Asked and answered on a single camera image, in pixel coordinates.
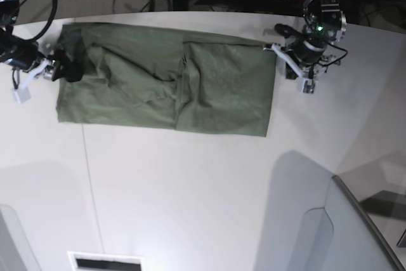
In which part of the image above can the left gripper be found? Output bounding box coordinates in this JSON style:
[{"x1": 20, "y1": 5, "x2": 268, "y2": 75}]
[{"x1": 285, "y1": 35, "x2": 328, "y2": 80}]

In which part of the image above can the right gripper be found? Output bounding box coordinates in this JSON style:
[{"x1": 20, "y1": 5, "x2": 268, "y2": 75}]
[{"x1": 6, "y1": 43, "x2": 84, "y2": 83}]

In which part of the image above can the green t-shirt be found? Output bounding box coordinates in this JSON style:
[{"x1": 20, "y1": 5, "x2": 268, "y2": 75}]
[{"x1": 56, "y1": 23, "x2": 276, "y2": 137}]

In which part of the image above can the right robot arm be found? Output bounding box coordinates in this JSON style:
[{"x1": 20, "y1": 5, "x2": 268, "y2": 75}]
[{"x1": 1, "y1": 0, "x2": 84, "y2": 89}]

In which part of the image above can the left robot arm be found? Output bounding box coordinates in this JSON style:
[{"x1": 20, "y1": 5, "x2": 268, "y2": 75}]
[{"x1": 272, "y1": 0, "x2": 348, "y2": 80}]

